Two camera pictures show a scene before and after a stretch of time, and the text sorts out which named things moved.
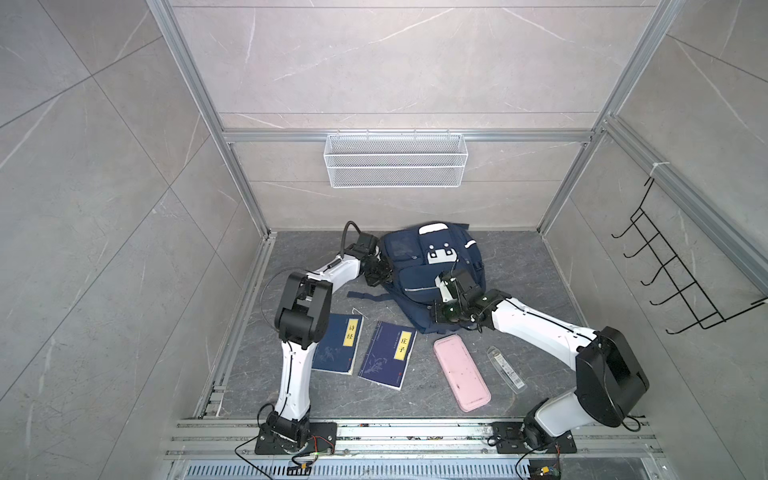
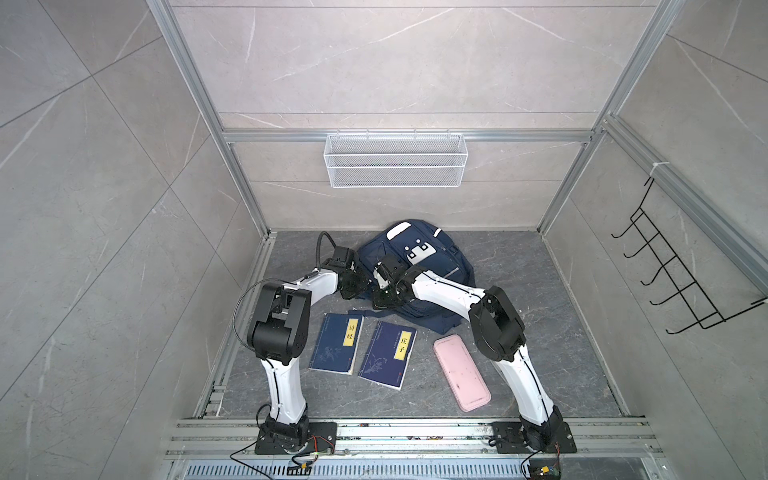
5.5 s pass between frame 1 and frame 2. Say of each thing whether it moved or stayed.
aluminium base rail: stayed
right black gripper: moved
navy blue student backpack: moved
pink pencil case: stayed
